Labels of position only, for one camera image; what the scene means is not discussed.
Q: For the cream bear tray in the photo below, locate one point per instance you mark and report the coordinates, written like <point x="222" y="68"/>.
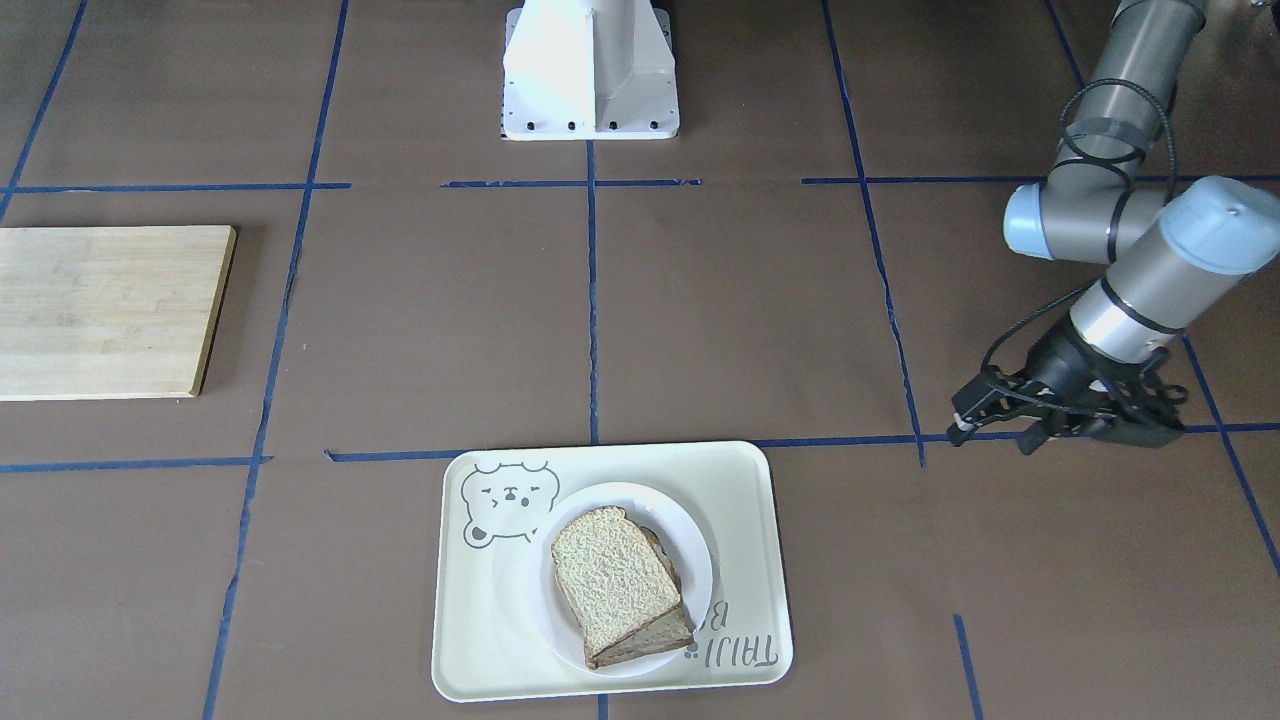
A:
<point x="485" y="647"/>

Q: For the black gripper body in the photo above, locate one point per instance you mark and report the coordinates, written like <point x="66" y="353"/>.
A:
<point x="1053" y="367"/>

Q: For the wooden cutting board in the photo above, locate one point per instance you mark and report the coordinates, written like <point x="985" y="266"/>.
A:
<point x="89" y="313"/>

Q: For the white pillar with base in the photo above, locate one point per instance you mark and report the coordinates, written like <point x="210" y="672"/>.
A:
<point x="589" y="71"/>

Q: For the white round plate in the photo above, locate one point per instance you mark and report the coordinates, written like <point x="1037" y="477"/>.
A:
<point x="679" y="538"/>

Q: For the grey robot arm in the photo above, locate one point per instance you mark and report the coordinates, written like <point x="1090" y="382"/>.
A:
<point x="1169" y="255"/>

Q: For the bread slice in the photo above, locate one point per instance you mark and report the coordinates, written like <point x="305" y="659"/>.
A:
<point x="612" y="576"/>
<point x="672" y="630"/>

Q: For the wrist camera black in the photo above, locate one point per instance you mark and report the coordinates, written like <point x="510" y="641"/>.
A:
<point x="1138" y="408"/>

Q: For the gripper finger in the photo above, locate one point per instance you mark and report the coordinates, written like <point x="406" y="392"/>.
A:
<point x="1054" y="424"/>
<point x="988" y="397"/>

